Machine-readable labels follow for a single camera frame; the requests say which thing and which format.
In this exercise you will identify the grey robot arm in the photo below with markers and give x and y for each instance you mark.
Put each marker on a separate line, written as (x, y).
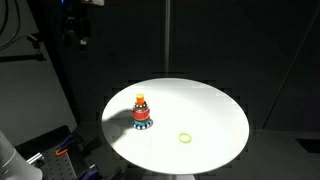
(13, 166)

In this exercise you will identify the vertical metal pole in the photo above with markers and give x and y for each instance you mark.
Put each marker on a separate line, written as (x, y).
(167, 36)

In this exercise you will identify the perforated metal breadboard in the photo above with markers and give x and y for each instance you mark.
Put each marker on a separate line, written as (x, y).
(57, 168)

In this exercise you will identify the orange ring stacker post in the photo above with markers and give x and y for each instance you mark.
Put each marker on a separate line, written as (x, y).
(140, 99)

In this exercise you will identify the orange clamp handle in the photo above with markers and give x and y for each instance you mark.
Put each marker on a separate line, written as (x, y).
(60, 152)

